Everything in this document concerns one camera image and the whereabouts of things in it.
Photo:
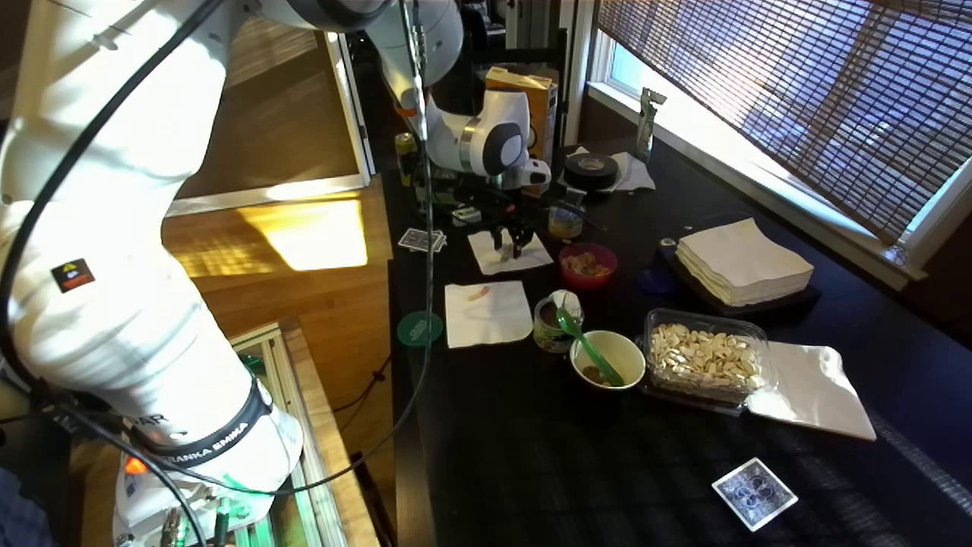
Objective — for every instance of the white green handheld device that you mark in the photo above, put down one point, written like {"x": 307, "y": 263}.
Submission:
{"x": 467, "y": 215}

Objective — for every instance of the green bowl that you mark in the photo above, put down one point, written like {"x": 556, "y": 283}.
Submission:
{"x": 627, "y": 354}

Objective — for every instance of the white paper serviette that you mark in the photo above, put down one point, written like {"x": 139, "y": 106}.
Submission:
{"x": 531, "y": 263}
{"x": 497, "y": 322}

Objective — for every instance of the orange jelly worm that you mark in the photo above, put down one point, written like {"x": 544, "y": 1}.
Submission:
{"x": 474, "y": 293}

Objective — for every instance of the white napkin stack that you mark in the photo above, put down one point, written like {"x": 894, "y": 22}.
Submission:
{"x": 744, "y": 263}

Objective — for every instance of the green plastic spoon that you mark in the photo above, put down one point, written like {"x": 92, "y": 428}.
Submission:
{"x": 588, "y": 351}

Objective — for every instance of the small green cup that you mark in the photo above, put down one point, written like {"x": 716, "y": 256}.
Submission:
{"x": 550, "y": 331}

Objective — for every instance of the bamboo window blind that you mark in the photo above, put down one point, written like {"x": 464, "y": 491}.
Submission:
{"x": 792, "y": 91}

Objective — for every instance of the red bowl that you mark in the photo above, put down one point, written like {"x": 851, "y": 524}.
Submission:
{"x": 588, "y": 267}

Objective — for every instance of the dark blue cloth item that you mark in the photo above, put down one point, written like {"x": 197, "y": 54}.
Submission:
{"x": 19, "y": 518}

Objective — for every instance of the clear jelly candy packet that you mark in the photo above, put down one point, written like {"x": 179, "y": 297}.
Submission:
{"x": 566, "y": 220}

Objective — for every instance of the blue playing card deck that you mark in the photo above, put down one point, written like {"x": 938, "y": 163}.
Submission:
{"x": 420, "y": 242}

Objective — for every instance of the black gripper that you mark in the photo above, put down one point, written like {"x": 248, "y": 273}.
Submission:
{"x": 503, "y": 209}

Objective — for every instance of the wooden robot stand board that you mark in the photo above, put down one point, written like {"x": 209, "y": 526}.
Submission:
{"x": 322, "y": 428}

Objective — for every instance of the small blue white card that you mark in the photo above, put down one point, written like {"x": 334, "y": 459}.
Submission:
{"x": 754, "y": 494}

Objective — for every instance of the clear popcorn container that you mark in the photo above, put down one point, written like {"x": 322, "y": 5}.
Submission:
{"x": 701, "y": 359}

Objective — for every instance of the green round lid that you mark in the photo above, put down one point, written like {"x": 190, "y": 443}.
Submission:
{"x": 417, "y": 331}

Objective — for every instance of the black tape roll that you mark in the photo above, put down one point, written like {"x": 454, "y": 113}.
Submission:
{"x": 590, "y": 172}

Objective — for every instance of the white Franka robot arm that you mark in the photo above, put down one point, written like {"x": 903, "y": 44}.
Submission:
{"x": 102, "y": 255}

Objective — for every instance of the small grey object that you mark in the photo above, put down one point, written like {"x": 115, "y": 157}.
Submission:
{"x": 666, "y": 243}

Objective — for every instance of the orange face cardboard box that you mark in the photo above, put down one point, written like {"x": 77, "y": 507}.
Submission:
{"x": 544, "y": 110}

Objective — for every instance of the crumpled white tissue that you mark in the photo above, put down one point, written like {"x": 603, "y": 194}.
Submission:
{"x": 637, "y": 176}

